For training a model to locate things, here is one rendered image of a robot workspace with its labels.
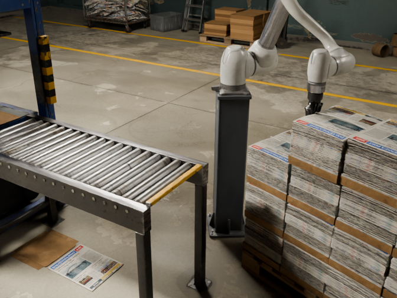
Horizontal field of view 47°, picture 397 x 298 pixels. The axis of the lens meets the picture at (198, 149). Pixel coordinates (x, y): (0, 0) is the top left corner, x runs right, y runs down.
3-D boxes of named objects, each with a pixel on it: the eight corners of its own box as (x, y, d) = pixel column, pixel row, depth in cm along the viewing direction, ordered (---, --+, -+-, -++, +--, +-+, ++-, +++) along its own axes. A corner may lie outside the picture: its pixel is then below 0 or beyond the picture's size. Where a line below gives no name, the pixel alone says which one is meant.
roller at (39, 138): (68, 133, 282) (67, 126, 280) (3, 163, 246) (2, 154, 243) (62, 132, 284) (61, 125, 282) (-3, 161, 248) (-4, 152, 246)
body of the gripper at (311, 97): (316, 95, 224) (314, 113, 228) (326, 91, 229) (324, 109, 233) (304, 91, 229) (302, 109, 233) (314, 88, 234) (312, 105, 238)
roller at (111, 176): (151, 159, 252) (155, 153, 250) (91, 197, 216) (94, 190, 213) (145, 154, 254) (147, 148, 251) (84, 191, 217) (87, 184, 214)
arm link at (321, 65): (318, 84, 220) (336, 80, 227) (321, 52, 213) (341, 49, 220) (301, 79, 228) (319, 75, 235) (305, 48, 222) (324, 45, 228)
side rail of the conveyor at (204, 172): (208, 182, 243) (208, 162, 237) (203, 187, 238) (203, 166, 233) (35, 129, 305) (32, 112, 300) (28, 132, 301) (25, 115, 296)
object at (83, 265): (124, 264, 286) (123, 263, 285) (92, 291, 264) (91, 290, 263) (80, 245, 303) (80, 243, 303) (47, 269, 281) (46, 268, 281)
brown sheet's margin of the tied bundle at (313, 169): (306, 153, 239) (307, 146, 238) (355, 173, 220) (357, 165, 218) (287, 162, 230) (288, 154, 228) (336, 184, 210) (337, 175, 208)
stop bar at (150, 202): (202, 168, 231) (202, 164, 231) (151, 207, 198) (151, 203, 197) (197, 167, 233) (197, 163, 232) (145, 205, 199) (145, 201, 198)
